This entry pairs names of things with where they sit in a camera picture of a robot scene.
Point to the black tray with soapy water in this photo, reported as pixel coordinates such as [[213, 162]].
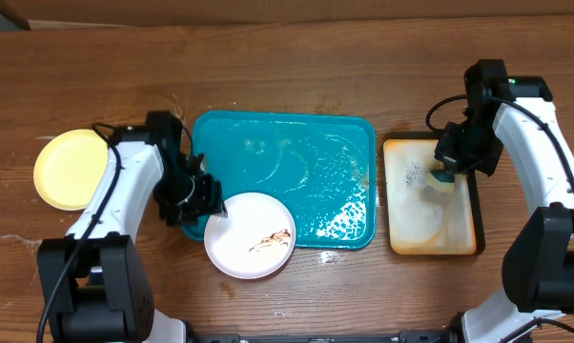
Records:
[[422, 220]]

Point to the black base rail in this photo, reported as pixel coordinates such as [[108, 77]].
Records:
[[404, 336]]

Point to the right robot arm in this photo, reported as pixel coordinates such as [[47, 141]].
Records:
[[516, 114]]

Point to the yellow plate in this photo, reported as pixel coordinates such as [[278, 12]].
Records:
[[69, 168]]

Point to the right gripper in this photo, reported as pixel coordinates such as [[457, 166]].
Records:
[[447, 153]]

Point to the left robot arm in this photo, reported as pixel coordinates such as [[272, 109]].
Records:
[[94, 284]]

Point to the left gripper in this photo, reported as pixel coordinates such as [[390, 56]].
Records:
[[210, 202]]

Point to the teal plastic tray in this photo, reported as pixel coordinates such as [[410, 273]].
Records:
[[322, 168]]

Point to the green yellow sponge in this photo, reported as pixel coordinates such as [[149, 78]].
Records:
[[441, 180]]

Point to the white plate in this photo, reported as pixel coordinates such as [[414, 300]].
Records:
[[254, 239]]

